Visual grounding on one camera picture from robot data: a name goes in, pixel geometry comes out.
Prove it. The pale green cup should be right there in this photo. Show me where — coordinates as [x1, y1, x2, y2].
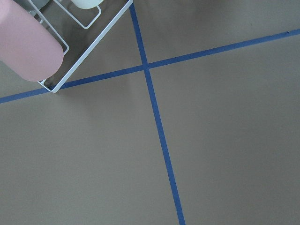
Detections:
[71, 0, 103, 9]

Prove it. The pink cup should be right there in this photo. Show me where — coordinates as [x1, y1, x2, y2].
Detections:
[0, 0, 64, 82]

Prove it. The white wire rack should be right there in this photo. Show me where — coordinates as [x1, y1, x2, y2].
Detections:
[34, 0, 133, 93]

